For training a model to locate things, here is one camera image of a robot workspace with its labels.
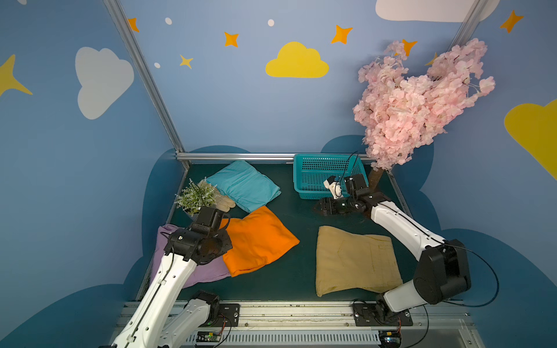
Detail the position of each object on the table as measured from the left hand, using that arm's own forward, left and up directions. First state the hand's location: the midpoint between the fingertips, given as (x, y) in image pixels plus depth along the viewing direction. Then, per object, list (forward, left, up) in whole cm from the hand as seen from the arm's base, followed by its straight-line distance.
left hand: (226, 242), depth 74 cm
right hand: (+17, -35, -1) cm, 39 cm away
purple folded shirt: (-6, +9, -15) cm, 18 cm away
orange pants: (+8, -9, -15) cm, 19 cm away
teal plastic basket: (+50, -35, -17) cm, 63 cm away
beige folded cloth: (+27, +10, -16) cm, 33 cm away
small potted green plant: (+19, +16, +1) cm, 25 cm away
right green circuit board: (-25, -57, -19) cm, 65 cm away
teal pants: (+36, -3, -15) cm, 39 cm away
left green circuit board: (-26, +5, -18) cm, 32 cm away
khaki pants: (0, -45, -14) cm, 47 cm away
